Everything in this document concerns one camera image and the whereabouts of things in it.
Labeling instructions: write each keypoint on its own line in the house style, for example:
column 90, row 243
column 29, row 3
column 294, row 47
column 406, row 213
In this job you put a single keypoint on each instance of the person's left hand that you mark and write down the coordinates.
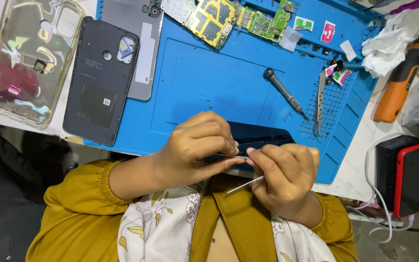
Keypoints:
column 195, row 149

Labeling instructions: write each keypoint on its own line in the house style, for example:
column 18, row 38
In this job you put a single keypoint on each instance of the person's right hand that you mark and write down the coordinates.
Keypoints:
column 286, row 182

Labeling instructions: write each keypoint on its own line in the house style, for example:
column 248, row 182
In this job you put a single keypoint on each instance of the person's right fingers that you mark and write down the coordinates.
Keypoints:
column 271, row 158

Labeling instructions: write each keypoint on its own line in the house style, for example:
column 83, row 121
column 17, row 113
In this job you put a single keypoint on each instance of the black smartphone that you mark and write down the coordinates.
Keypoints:
column 260, row 134

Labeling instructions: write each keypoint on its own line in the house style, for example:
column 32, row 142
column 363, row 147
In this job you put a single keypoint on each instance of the thin silver metal pry tool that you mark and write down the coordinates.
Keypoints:
column 242, row 186

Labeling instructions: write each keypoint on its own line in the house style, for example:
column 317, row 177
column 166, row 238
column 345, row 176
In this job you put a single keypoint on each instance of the grey precision screwdriver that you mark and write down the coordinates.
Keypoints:
column 284, row 91

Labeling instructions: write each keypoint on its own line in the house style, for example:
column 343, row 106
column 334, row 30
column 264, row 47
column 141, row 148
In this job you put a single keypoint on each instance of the silver metal tweezers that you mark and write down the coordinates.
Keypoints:
column 320, row 102

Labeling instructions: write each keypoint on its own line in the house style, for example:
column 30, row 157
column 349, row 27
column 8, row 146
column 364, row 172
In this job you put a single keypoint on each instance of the blue silicone repair mat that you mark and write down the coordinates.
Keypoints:
column 213, row 72

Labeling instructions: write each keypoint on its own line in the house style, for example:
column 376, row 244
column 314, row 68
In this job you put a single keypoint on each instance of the torn pink wipe packet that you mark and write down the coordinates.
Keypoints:
column 330, row 70

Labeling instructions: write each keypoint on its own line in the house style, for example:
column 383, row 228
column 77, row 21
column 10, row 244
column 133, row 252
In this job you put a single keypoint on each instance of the torn green wipe packet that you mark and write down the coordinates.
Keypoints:
column 341, row 76

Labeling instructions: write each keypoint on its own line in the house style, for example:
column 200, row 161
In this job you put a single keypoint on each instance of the black box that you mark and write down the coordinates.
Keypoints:
column 386, row 171

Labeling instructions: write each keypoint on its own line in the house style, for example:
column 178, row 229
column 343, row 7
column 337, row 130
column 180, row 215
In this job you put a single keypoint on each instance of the black-headed teal hand tool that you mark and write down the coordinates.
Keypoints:
column 349, row 66

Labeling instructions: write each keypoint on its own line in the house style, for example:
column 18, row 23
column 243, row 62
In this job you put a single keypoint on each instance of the clear plastic film piece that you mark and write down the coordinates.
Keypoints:
column 290, row 38

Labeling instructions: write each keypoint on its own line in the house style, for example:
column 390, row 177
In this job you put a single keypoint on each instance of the small white paper piece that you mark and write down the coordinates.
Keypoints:
column 348, row 50

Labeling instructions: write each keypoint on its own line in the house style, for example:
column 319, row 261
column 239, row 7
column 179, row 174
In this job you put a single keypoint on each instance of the white floral scarf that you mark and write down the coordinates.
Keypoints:
column 155, row 225

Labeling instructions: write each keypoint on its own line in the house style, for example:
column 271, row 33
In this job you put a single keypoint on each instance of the green circuit board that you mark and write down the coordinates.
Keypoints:
column 264, row 23

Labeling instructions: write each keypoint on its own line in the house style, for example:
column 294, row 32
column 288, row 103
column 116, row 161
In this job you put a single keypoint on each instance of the pink and white wipe packet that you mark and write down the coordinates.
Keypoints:
column 328, row 32

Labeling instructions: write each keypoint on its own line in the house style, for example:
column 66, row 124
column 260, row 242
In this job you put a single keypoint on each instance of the green and white wipe packet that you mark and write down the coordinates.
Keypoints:
column 303, row 24

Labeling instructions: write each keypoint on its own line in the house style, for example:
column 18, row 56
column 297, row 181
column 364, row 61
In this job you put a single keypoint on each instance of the phone in red case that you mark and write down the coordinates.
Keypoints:
column 416, row 178

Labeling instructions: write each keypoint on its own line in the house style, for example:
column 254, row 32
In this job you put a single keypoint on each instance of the orange rotary tool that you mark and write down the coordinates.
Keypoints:
column 398, row 83

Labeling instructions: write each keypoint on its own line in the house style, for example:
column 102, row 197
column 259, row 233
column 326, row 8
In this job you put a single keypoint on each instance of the yellow circuit board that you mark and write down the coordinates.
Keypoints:
column 211, row 22

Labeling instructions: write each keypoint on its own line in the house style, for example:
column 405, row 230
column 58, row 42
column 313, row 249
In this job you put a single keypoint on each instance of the crumpled white tissue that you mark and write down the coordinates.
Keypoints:
column 386, row 49

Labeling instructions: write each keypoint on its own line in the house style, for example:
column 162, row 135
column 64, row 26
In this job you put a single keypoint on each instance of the white perforated metal shield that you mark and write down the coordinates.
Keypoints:
column 175, row 9

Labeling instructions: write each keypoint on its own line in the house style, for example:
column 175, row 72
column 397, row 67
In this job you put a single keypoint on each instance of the dark grey phone back cover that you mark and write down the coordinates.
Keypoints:
column 93, row 105

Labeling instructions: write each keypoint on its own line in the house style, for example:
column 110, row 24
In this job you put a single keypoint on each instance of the mustard yellow blouse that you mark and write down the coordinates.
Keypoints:
column 82, row 218

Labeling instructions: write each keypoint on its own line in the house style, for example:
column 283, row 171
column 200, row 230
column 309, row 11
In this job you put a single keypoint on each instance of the small black chip tray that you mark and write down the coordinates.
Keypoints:
column 40, row 65

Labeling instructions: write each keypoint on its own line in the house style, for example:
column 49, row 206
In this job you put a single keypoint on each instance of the black fabric bag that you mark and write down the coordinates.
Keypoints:
column 9, row 193

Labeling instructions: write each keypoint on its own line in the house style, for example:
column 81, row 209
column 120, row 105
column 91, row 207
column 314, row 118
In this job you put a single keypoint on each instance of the small pink sticker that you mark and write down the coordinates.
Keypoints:
column 13, row 90

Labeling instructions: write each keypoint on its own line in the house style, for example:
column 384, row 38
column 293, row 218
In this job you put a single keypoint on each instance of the clear iridescent phone case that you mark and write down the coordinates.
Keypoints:
column 24, row 47

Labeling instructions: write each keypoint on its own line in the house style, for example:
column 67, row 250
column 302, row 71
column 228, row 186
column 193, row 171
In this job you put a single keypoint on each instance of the grey phone middle frame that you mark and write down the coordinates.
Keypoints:
column 122, row 14

